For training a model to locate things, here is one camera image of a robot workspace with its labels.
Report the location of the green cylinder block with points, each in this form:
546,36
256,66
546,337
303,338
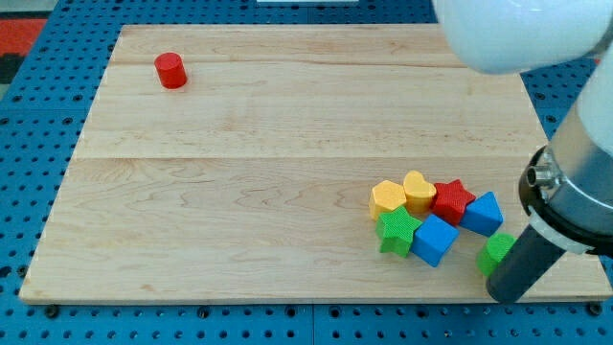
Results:
493,252

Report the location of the green star block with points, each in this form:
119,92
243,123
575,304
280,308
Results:
396,231

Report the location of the blue cube block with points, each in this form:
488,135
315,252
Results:
433,239

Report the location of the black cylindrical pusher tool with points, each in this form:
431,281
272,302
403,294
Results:
528,259

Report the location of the wooden board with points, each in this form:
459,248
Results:
250,184

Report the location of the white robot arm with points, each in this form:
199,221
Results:
566,189

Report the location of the red star block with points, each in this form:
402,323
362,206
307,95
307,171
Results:
450,201

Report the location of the yellow heart block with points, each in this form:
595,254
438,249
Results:
419,192

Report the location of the blue triangle block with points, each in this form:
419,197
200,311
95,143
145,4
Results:
483,216

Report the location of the red cylinder block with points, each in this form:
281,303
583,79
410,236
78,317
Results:
170,70

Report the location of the yellow pentagon block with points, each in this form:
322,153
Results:
386,197

